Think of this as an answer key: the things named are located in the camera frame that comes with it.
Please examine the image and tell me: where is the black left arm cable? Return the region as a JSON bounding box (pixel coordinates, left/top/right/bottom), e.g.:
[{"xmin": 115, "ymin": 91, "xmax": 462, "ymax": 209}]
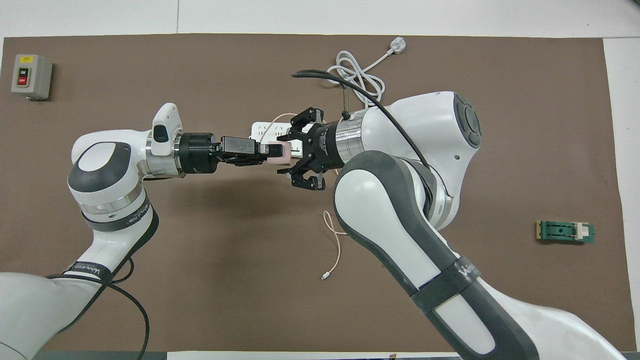
[{"xmin": 47, "ymin": 257, "xmax": 151, "ymax": 360}]

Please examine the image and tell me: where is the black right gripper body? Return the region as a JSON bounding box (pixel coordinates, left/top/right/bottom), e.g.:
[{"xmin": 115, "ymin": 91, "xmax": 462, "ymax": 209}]
[{"xmin": 306, "ymin": 121, "xmax": 346, "ymax": 174}]

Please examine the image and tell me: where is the white power strip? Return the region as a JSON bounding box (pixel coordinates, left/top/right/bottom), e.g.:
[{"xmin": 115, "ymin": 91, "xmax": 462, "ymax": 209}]
[{"xmin": 250, "ymin": 121, "xmax": 307, "ymax": 161}]

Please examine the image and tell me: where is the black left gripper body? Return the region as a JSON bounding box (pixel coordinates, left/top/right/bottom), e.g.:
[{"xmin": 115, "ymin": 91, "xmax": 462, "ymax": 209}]
[{"xmin": 178, "ymin": 132, "xmax": 223, "ymax": 176}]

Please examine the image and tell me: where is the green circuit board module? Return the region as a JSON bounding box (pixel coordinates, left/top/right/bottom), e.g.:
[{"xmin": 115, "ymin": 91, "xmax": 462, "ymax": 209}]
[{"xmin": 535, "ymin": 220, "xmax": 595, "ymax": 246}]

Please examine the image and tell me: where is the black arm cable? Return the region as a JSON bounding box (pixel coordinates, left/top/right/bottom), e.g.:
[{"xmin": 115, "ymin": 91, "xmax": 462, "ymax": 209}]
[
  {"xmin": 291, "ymin": 69, "xmax": 433, "ymax": 168},
  {"xmin": 47, "ymin": 257, "xmax": 151, "ymax": 360}
]

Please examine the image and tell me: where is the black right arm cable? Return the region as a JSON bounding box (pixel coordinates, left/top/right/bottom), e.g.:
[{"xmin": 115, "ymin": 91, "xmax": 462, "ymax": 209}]
[{"xmin": 291, "ymin": 69, "xmax": 433, "ymax": 168}]

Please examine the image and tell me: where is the pink charger block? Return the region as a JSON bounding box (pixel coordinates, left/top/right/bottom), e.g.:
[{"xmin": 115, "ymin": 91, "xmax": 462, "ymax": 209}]
[{"xmin": 267, "ymin": 142, "xmax": 292, "ymax": 166}]

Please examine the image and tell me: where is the brown table mat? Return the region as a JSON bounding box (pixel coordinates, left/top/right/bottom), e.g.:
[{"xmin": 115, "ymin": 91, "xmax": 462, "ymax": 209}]
[{"xmin": 0, "ymin": 34, "xmax": 637, "ymax": 352}]

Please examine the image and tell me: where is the pink charging cable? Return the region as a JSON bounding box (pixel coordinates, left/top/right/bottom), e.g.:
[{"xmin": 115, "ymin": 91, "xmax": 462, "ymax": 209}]
[{"xmin": 260, "ymin": 112, "xmax": 348, "ymax": 280}]

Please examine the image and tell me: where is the grey on-off switch box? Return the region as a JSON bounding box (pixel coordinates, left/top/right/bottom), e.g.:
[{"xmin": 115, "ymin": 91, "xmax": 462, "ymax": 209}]
[{"xmin": 11, "ymin": 54, "xmax": 53, "ymax": 101}]

